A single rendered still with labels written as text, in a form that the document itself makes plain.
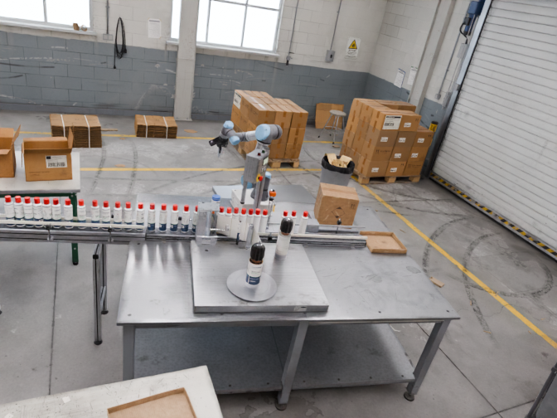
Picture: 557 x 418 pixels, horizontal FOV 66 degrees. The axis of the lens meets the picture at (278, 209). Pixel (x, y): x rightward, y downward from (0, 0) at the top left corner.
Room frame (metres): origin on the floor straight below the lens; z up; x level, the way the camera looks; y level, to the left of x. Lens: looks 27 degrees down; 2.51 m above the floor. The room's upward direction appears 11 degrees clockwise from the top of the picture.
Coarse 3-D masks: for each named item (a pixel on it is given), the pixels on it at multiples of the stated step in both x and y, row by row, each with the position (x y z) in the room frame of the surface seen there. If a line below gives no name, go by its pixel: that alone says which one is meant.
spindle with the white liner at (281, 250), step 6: (282, 222) 2.47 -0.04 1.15; (288, 222) 2.46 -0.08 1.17; (282, 228) 2.46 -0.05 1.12; (288, 228) 2.46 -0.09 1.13; (282, 234) 2.47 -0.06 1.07; (288, 234) 2.48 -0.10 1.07; (282, 240) 2.45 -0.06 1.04; (288, 240) 2.47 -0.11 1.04; (276, 246) 2.48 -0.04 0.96; (282, 246) 2.45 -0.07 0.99; (276, 252) 2.46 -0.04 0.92; (282, 252) 2.45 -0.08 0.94; (276, 258) 2.45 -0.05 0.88; (282, 258) 2.45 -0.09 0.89
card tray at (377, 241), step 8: (360, 232) 3.11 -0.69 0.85; (368, 232) 3.13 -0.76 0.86; (376, 232) 3.15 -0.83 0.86; (384, 232) 3.17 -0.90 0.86; (392, 232) 3.19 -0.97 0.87; (368, 240) 3.04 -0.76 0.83; (376, 240) 3.07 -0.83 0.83; (384, 240) 3.09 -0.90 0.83; (392, 240) 3.12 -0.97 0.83; (376, 248) 2.87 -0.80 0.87; (384, 248) 2.96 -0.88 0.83; (392, 248) 2.98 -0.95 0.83; (400, 248) 3.01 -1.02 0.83
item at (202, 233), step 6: (198, 210) 2.49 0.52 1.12; (198, 216) 2.45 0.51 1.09; (204, 216) 2.45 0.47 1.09; (210, 216) 2.47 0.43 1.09; (198, 222) 2.45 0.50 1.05; (204, 222) 2.46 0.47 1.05; (210, 222) 2.47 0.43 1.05; (198, 228) 2.45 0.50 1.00; (204, 228) 2.46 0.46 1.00; (198, 234) 2.45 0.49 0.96; (204, 234) 2.46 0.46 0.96; (210, 234) 2.50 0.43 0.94; (198, 240) 2.45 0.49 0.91; (204, 240) 2.46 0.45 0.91; (210, 240) 2.47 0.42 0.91
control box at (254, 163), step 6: (258, 150) 2.84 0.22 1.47; (246, 156) 2.72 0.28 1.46; (252, 156) 2.71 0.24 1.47; (258, 156) 2.73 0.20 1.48; (264, 156) 2.78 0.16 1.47; (246, 162) 2.72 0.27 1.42; (252, 162) 2.70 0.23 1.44; (258, 162) 2.69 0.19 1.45; (246, 168) 2.71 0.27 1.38; (252, 168) 2.70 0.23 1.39; (258, 168) 2.70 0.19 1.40; (246, 174) 2.71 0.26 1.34; (252, 174) 2.70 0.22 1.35; (258, 174) 2.71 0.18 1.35; (264, 174) 2.83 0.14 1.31; (246, 180) 2.71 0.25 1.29; (252, 180) 2.70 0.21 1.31; (258, 180) 2.72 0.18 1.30
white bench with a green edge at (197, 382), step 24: (120, 384) 1.32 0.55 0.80; (144, 384) 1.35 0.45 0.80; (168, 384) 1.37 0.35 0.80; (192, 384) 1.40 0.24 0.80; (0, 408) 1.10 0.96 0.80; (24, 408) 1.12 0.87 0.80; (48, 408) 1.14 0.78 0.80; (72, 408) 1.16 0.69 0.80; (96, 408) 1.19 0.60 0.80; (216, 408) 1.30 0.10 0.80
